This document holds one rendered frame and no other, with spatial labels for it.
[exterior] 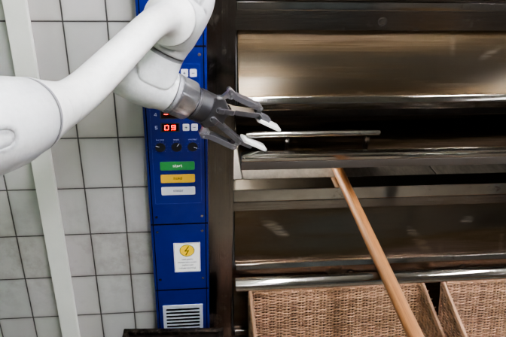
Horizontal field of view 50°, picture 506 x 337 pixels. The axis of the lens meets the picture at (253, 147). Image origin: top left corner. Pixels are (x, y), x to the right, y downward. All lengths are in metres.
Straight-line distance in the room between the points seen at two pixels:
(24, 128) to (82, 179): 0.89
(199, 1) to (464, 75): 0.75
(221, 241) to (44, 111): 1.02
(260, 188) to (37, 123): 0.96
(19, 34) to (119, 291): 0.80
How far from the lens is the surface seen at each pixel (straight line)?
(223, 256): 1.64
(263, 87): 1.37
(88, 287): 1.73
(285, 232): 1.62
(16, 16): 1.36
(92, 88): 0.84
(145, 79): 1.11
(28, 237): 1.65
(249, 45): 1.37
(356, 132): 1.35
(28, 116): 0.64
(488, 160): 1.49
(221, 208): 1.54
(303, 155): 1.31
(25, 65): 1.39
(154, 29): 0.95
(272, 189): 1.53
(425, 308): 1.81
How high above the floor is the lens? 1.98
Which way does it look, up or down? 27 degrees down
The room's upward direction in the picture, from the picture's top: 2 degrees clockwise
